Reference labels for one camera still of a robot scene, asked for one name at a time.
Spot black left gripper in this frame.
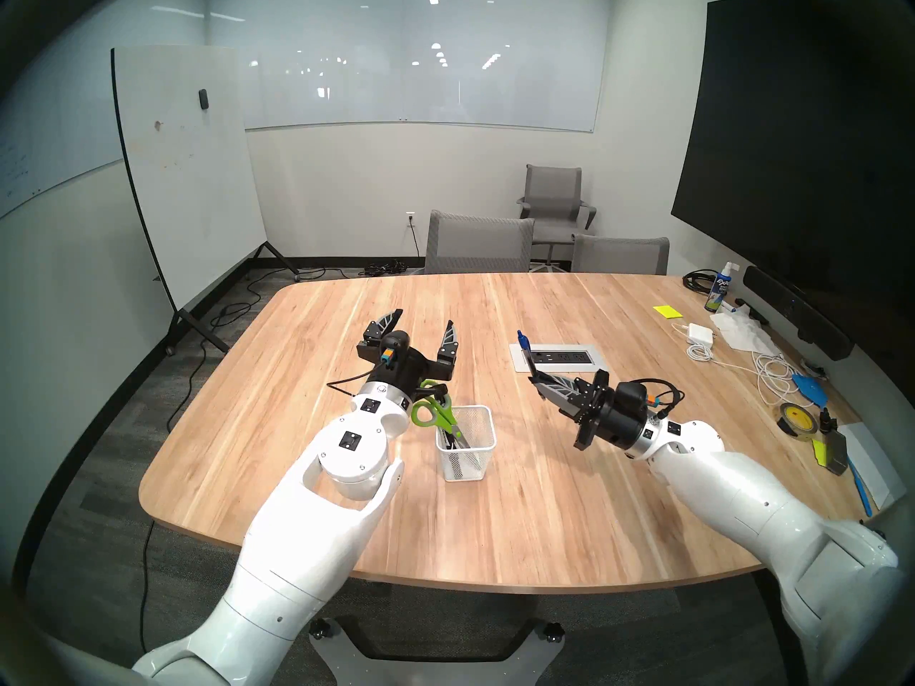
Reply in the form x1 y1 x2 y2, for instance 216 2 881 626
355 308 460 401

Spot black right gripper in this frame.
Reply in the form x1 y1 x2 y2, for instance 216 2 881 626
527 370 650 454

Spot green handled scissors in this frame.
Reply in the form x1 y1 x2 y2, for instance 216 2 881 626
410 383 473 449

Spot black permanent marker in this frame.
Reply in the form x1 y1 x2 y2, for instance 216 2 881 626
439 424 481 474

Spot white mesh pen holder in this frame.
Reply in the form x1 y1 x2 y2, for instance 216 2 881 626
435 404 498 483

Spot gray robot base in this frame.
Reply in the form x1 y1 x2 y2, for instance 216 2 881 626
307 613 573 686

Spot silver table power outlet panel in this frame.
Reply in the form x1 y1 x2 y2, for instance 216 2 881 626
509 344 610 373

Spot gray mesh office chair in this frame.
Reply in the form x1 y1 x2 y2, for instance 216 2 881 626
570 234 671 277
424 210 535 275

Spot whiteboard cleaner spray bottle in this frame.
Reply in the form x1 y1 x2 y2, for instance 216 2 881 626
704 262 737 314

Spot crumpled white tissue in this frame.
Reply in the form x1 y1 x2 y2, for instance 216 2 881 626
709 309 780 355

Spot gray swivel chair with armrests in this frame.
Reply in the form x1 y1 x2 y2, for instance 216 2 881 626
516 164 598 267

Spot black and yellow tape roll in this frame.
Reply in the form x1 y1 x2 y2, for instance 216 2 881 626
778 402 823 441

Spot flat blue plastic object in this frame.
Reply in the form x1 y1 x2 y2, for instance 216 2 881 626
791 374 830 408

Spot black video sound bar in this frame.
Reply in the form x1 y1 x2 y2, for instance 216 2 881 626
742 265 855 362

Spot yellow and black block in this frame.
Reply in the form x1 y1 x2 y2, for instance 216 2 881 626
811 431 851 476

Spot rolling whiteboard on black stand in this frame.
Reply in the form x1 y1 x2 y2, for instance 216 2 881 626
111 45 301 353

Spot thin blue stick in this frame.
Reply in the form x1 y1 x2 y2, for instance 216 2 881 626
847 457 874 517

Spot white paper sheet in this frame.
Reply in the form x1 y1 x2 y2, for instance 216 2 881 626
836 424 907 510

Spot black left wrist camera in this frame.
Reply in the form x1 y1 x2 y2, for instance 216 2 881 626
377 332 411 369

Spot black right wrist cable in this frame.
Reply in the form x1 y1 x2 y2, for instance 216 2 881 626
629 378 686 422

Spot long black floor cable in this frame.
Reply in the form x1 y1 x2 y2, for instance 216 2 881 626
137 267 358 653

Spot white charger cable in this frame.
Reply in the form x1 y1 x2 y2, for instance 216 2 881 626
672 324 816 410

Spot wide wall glass whiteboard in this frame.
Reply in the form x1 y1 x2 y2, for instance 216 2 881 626
207 0 612 134

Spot large black wall television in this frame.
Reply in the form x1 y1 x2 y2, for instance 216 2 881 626
671 0 915 321

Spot wall whiteboard with handwriting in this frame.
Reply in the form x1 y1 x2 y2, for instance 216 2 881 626
0 20 129 221

